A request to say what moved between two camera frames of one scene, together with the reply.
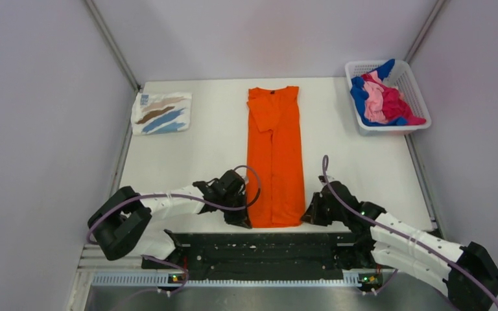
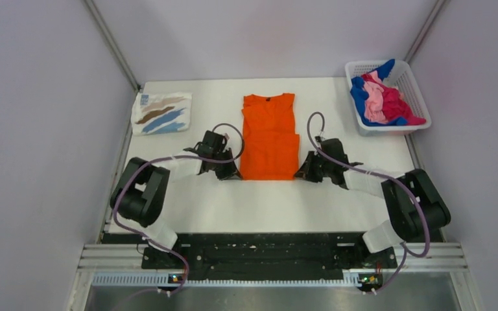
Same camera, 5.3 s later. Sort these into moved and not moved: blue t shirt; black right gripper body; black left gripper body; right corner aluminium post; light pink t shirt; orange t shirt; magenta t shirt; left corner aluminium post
Moved: black right gripper body; orange t shirt; black left gripper body
Not moved: left corner aluminium post; magenta t shirt; right corner aluminium post; light pink t shirt; blue t shirt
